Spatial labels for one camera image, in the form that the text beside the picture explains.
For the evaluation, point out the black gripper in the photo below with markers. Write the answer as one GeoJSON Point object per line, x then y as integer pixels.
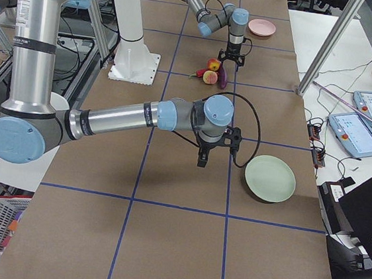
{"type": "Point", "coordinates": [206, 146]}
{"type": "Point", "coordinates": [232, 48]}

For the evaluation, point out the purple eggplant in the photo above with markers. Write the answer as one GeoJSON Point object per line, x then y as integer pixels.
{"type": "Point", "coordinates": [222, 78]}

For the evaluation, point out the peach fruit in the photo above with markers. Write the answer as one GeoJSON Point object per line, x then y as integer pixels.
{"type": "Point", "coordinates": [210, 77]}

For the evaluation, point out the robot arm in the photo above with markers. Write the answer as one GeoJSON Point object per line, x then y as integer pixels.
{"type": "Point", "coordinates": [36, 33]}
{"type": "Point", "coordinates": [236, 19]}

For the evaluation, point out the red chili pepper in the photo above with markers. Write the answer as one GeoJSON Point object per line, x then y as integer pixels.
{"type": "Point", "coordinates": [198, 74]}

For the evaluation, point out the pink plate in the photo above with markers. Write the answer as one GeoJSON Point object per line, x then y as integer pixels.
{"type": "Point", "coordinates": [261, 27]}

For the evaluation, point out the green plate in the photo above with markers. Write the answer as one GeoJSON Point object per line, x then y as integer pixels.
{"type": "Point", "coordinates": [270, 178]}

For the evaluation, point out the orange usb hub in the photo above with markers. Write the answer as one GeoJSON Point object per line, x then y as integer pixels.
{"type": "Point", "coordinates": [317, 147]}

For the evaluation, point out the near teach pendant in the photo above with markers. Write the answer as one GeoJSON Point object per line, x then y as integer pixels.
{"type": "Point", "coordinates": [353, 133]}

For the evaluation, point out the pink grabber stick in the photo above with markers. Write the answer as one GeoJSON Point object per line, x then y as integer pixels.
{"type": "Point", "coordinates": [342, 100]}

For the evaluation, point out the white chair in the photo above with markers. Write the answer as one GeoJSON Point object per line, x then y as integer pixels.
{"type": "Point", "coordinates": [24, 159]}

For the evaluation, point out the aluminium frame post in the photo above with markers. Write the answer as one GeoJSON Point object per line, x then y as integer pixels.
{"type": "Point", "coordinates": [332, 39]}

